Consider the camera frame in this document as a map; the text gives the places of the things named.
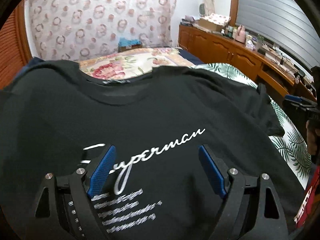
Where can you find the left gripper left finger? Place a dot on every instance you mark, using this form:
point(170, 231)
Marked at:
point(63, 207)

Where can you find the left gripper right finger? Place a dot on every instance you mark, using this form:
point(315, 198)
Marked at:
point(250, 208)

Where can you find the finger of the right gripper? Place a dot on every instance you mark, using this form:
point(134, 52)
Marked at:
point(297, 100)

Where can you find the black printed t-shirt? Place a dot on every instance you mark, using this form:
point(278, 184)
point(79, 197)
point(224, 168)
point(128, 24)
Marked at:
point(54, 116)

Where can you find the person right hand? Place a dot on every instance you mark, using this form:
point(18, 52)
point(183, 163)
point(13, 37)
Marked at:
point(312, 138)

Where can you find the bed with leaf sheet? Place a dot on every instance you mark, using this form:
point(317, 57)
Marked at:
point(292, 147)

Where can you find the pink kettle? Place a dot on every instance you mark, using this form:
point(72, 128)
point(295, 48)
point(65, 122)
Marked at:
point(240, 34)

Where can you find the grey window blind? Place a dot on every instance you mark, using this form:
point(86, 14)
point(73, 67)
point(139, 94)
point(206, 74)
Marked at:
point(283, 22)

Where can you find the wooden sideboard cabinet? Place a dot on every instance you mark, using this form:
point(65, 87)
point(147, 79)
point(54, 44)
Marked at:
point(212, 48)

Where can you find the cardboard box on cabinet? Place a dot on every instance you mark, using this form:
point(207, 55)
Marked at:
point(211, 25)

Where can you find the floral quilt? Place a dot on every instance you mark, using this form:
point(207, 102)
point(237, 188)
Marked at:
point(136, 62)

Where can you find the wooden louvered wardrobe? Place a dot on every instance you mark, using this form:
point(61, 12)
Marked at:
point(14, 49)

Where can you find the blue item behind bed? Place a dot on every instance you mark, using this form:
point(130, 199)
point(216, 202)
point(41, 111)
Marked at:
point(125, 44)

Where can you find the circle patterned curtain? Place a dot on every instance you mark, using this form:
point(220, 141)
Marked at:
point(84, 29)

